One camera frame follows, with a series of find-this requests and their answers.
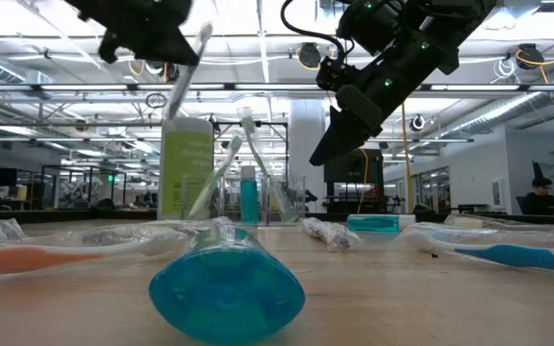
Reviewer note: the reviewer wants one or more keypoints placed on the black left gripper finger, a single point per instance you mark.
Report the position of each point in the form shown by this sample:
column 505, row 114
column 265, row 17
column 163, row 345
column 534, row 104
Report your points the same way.
column 166, row 45

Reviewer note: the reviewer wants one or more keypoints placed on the orange toothbrush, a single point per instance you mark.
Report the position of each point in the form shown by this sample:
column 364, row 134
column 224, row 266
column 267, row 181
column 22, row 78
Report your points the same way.
column 27, row 259
column 469, row 222

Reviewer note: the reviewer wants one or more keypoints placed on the blue mouthwash bottle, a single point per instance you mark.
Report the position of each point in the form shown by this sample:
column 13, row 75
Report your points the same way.
column 226, row 293
column 378, row 224
column 249, row 197

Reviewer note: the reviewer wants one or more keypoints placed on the person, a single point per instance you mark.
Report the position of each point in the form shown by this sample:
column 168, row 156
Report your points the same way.
column 539, row 204

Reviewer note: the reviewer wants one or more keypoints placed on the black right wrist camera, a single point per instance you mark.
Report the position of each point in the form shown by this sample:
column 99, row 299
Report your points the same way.
column 337, row 74

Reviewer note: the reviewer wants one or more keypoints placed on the green wipes canister white lid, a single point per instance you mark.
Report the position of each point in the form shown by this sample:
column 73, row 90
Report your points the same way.
column 185, row 163

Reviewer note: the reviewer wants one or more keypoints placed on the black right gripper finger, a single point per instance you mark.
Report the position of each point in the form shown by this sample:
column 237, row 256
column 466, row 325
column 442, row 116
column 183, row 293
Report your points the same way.
column 339, row 146

